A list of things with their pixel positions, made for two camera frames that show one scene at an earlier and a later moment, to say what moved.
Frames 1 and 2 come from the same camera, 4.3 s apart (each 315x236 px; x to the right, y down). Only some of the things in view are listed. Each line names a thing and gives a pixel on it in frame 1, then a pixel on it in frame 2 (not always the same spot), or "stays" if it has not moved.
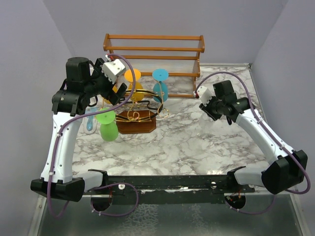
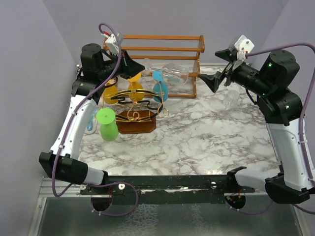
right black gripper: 206,109 → 213,81
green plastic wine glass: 109,131 stays
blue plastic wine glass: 160,88 stays
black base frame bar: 171,190 stays
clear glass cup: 205,123 → 171,73
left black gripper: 109,95 → 130,66
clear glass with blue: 90,123 stays
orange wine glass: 129,76 stays
